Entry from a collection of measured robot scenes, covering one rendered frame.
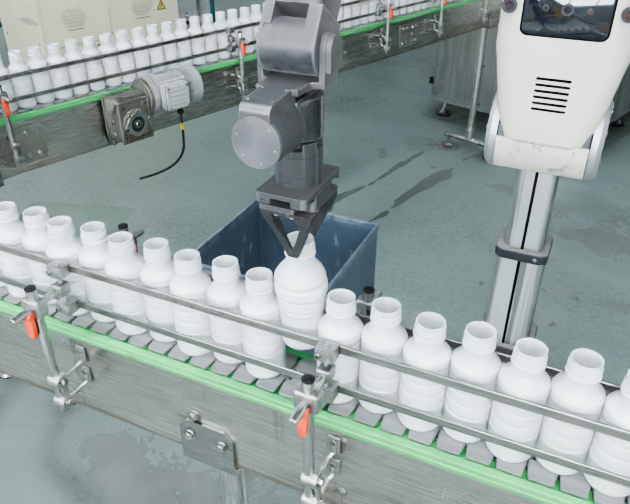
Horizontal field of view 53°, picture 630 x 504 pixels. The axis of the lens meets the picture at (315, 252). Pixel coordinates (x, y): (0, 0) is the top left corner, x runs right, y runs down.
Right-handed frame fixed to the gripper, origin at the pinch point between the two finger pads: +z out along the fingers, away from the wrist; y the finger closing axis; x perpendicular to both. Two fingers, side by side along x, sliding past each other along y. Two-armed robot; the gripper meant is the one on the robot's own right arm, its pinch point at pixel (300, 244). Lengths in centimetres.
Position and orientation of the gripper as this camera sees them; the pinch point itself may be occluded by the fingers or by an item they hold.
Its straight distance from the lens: 80.1
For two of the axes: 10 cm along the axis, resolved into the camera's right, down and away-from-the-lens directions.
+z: 0.0, 8.5, 5.3
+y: -4.2, 4.8, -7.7
